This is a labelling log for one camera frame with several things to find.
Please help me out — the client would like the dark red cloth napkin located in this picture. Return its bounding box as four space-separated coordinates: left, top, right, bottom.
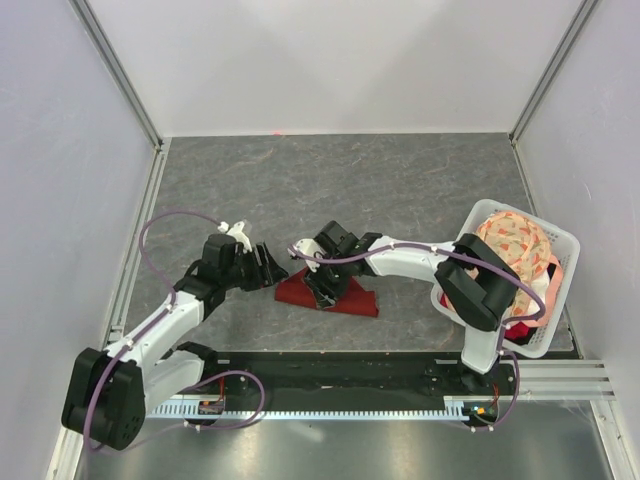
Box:
274 268 379 318

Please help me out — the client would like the right aluminium frame post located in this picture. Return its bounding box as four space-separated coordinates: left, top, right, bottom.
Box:
509 0 600 146

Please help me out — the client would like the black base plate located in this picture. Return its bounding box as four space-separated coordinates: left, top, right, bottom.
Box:
178 352 516 412

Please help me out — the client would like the white plastic laundry basket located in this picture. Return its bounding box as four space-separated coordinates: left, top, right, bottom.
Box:
457 199 580 358

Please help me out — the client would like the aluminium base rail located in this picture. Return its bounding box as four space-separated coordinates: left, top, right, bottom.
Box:
46 348 150 479

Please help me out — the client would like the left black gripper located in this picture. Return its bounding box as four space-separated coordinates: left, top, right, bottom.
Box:
221 242 288 292

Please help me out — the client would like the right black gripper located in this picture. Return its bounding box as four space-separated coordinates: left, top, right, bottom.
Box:
301 255 351 311

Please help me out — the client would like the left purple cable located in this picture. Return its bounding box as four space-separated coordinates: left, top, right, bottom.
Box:
85 211 266 454

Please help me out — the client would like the red cloth in basket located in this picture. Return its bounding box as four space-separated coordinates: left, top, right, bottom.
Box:
503 322 538 348

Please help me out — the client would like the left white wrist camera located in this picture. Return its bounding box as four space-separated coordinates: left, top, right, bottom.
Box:
217 219 253 253

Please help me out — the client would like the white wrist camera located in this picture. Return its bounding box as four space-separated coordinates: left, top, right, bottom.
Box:
287 238 325 261
217 219 253 253

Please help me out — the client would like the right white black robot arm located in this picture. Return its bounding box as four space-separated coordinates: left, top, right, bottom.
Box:
290 221 519 394

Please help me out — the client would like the grey slotted cable duct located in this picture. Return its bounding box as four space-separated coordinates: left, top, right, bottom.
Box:
147 396 497 421

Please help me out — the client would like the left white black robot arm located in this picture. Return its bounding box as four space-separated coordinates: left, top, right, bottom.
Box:
61 234 288 450

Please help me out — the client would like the floral peach cloth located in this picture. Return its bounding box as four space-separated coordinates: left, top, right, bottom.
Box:
475 212 563 327

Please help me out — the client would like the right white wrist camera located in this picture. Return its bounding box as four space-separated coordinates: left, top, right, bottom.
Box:
287 238 325 261

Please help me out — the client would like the left aluminium frame post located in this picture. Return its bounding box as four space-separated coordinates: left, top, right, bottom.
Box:
69 0 164 150

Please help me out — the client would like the aluminium frame post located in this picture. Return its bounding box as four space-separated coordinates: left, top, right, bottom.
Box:
69 0 164 150
509 0 600 146

